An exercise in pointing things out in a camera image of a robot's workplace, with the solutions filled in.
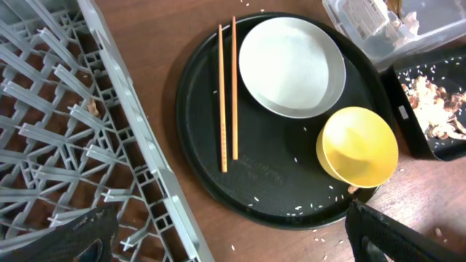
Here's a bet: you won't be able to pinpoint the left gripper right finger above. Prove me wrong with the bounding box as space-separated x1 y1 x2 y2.
345 199 465 262

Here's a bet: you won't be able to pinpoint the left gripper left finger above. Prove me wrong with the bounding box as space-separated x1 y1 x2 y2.
1 205 119 262

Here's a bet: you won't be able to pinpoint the yellow bowl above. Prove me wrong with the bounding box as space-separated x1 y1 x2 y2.
316 106 399 188

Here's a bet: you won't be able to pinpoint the peanut shell food scraps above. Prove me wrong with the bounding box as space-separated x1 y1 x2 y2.
401 76 465 140

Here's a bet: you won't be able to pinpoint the wooden chopstick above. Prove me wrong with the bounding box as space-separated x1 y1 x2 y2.
218 24 228 172

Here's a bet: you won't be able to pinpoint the white napkin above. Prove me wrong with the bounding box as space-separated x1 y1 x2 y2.
394 12 419 36

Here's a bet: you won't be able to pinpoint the grey dishwasher rack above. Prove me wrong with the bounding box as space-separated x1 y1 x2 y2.
1 0 213 261

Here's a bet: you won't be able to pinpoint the peanut on tray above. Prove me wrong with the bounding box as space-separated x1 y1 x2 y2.
348 186 359 194

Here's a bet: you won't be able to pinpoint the round black tray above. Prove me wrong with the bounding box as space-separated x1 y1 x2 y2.
176 12 395 230

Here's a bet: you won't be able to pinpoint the black rectangular tray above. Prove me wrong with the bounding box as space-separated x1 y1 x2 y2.
381 46 465 162

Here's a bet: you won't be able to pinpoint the grey plate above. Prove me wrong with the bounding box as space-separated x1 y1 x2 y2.
238 17 347 119

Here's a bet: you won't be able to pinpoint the clear plastic bin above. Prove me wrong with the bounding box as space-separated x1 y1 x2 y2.
322 0 465 71

